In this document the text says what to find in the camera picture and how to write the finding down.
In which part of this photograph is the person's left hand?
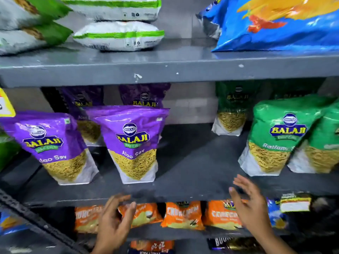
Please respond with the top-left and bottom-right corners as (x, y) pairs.
(92, 194), (137, 249)

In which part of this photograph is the person's right hand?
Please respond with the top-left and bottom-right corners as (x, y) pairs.
(229, 174), (274, 235)

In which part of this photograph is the person's right forearm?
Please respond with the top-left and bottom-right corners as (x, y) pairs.
(255, 226), (298, 254)

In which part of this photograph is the person's left forearm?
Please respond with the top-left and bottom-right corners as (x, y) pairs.
(91, 247), (122, 254)

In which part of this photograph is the orange snack packet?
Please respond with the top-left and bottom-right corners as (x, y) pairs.
(74, 205), (104, 234)
(202, 199), (248, 231)
(161, 201), (205, 231)
(118, 203), (163, 228)

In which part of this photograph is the orange biscuit pack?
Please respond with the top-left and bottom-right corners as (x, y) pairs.
(129, 240), (175, 254)

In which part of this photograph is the small blue snack packet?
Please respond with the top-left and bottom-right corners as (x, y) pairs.
(266, 198), (288, 229)

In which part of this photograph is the dark biscuit pack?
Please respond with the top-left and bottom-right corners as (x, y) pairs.
(207, 236), (266, 254)

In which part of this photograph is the yellow and white packet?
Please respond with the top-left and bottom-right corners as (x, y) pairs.
(280, 193), (312, 213)

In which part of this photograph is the green snack packet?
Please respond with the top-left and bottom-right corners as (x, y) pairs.
(270, 79), (326, 100)
(287, 99), (339, 174)
(238, 95), (336, 177)
(211, 80), (262, 137)

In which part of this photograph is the purple snack packet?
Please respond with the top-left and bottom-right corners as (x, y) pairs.
(60, 86), (105, 146)
(118, 83), (171, 109)
(0, 111), (99, 186)
(84, 105), (170, 185)

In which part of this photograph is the blue and orange packet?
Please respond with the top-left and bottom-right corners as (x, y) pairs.
(0, 211), (30, 236)

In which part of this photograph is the plain green packet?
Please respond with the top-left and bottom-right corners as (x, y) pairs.
(0, 132), (22, 172)

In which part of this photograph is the grey metal shelving rack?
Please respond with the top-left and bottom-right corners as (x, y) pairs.
(0, 37), (339, 254)

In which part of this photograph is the yellow price tag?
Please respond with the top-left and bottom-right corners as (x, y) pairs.
(0, 88), (16, 118)

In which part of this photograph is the large blue bag yellow print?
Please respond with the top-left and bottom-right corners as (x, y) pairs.
(196, 0), (339, 53)

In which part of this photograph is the white packet with green stripe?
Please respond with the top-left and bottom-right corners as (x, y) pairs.
(73, 21), (165, 52)
(61, 0), (162, 22)

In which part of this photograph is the white packet with green corner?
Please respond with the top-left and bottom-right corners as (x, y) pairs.
(0, 0), (72, 31)
(0, 22), (74, 56)

